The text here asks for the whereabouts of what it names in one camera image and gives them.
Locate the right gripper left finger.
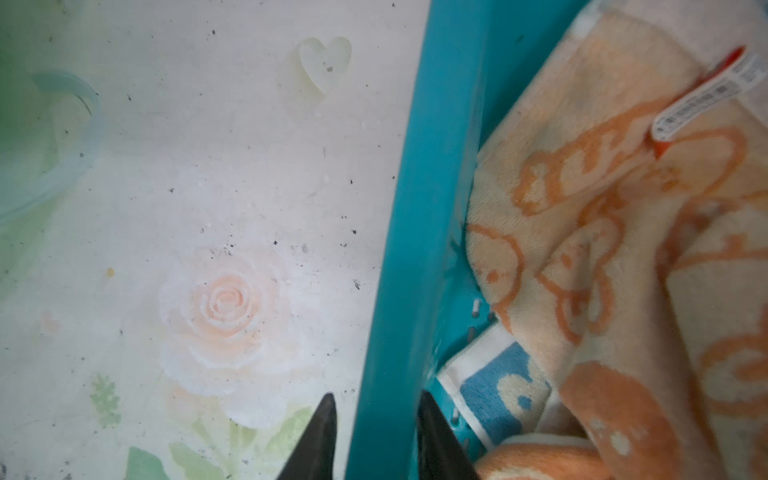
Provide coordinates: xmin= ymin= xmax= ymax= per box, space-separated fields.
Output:
xmin=277 ymin=393 xmax=337 ymax=480

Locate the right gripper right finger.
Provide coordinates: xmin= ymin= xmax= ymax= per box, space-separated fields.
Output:
xmin=417 ymin=390 xmax=480 ymax=480

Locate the teal plastic basket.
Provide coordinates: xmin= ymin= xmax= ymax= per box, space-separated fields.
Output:
xmin=344 ymin=1 xmax=583 ymax=479

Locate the orange bunny towel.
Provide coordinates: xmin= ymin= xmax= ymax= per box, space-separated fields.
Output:
xmin=475 ymin=433 xmax=613 ymax=479

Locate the blue white patterned towel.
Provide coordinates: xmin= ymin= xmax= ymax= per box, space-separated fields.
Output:
xmin=437 ymin=322 xmax=551 ymax=451

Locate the cream orange patterned towel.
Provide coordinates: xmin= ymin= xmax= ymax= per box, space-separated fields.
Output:
xmin=466 ymin=1 xmax=767 ymax=479

